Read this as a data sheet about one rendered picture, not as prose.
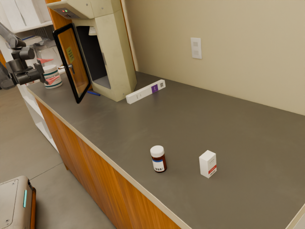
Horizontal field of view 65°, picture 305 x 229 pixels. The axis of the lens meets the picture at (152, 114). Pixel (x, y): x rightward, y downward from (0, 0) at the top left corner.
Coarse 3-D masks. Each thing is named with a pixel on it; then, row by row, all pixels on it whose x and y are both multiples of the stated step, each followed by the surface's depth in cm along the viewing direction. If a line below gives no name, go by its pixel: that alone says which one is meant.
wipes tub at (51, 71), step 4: (44, 68) 181; (48, 68) 179; (52, 68) 179; (56, 68) 183; (44, 72) 177; (48, 72) 178; (52, 72) 179; (56, 72) 182; (44, 76) 179; (48, 76) 179; (52, 76) 180; (56, 80) 183; (60, 80) 187; (44, 84) 184; (52, 84) 182; (56, 84) 184; (60, 84) 187; (48, 88) 184; (52, 88) 184
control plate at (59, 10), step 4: (60, 8) 124; (64, 8) 120; (60, 12) 132; (64, 12) 128; (68, 12) 124; (72, 12) 121; (64, 16) 136; (68, 16) 133; (72, 16) 129; (76, 16) 125
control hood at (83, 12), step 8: (64, 0) 111; (72, 0) 110; (80, 0) 112; (88, 0) 115; (56, 8) 128; (72, 8) 114; (80, 8) 114; (88, 8) 116; (80, 16) 121; (88, 16) 117
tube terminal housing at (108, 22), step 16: (96, 0) 117; (112, 0) 124; (96, 16) 119; (112, 16) 124; (96, 32) 124; (112, 32) 127; (112, 48) 130; (128, 48) 149; (112, 64) 132; (128, 64) 145; (112, 80) 135; (128, 80) 142; (112, 96) 143
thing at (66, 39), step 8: (64, 32) 129; (72, 32) 141; (64, 40) 128; (72, 40) 139; (64, 48) 126; (72, 48) 137; (72, 56) 135; (80, 56) 149; (72, 64) 134; (80, 64) 147; (72, 72) 132; (80, 72) 145; (80, 80) 143; (88, 80) 157; (72, 88) 130; (80, 88) 141
